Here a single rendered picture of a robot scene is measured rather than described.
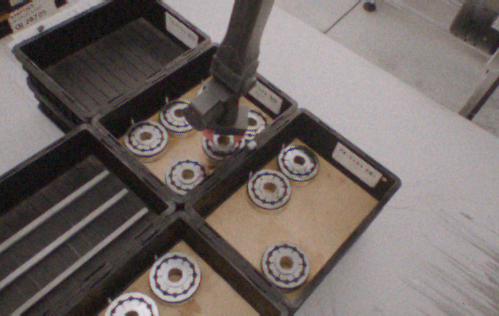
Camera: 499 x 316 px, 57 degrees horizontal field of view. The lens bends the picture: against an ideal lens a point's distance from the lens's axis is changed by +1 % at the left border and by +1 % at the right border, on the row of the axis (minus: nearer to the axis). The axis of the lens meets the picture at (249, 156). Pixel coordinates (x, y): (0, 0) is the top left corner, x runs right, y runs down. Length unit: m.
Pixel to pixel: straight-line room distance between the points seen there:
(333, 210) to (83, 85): 0.72
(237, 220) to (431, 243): 0.54
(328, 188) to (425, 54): 1.90
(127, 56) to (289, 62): 0.53
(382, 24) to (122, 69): 2.00
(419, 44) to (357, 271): 1.99
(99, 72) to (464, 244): 1.07
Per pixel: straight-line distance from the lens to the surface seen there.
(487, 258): 1.37
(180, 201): 0.94
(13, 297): 1.03
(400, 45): 2.91
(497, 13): 1.16
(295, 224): 1.06
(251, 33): 0.74
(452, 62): 2.96
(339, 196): 1.12
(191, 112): 0.87
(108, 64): 1.33
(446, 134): 1.54
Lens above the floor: 1.76
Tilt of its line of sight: 56 degrees down
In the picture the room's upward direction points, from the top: 12 degrees clockwise
